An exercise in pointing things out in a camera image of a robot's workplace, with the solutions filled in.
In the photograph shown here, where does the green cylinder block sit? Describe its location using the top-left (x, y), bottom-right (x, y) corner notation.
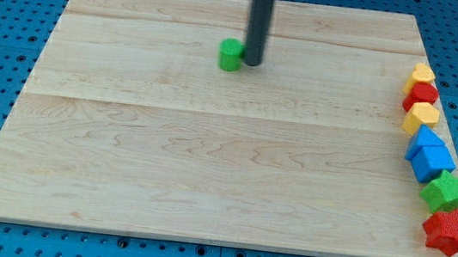
top-left (217, 38), bottom-right (244, 72)

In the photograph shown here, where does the light wooden board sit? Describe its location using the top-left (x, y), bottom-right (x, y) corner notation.
top-left (0, 0), bottom-right (458, 257)

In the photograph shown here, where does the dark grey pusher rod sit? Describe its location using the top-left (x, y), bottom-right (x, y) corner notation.
top-left (243, 0), bottom-right (277, 67)

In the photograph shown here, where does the yellow hexagon block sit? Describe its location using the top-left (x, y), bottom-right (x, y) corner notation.
top-left (401, 102), bottom-right (440, 136)

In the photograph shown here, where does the blue triangle block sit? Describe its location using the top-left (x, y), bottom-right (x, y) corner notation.
top-left (405, 125), bottom-right (445, 161)

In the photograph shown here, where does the red cylinder block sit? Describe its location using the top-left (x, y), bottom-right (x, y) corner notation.
top-left (402, 83), bottom-right (439, 112)

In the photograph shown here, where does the yellow heart block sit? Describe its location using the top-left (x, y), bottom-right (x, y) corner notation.
top-left (402, 63), bottom-right (436, 95)

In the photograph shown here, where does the blue cube block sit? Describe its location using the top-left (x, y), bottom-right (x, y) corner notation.
top-left (410, 145), bottom-right (455, 183)

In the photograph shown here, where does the green star block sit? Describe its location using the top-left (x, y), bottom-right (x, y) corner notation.
top-left (419, 169), bottom-right (458, 213)

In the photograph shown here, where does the red star block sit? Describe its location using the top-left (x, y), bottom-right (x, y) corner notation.
top-left (422, 210), bottom-right (458, 257)

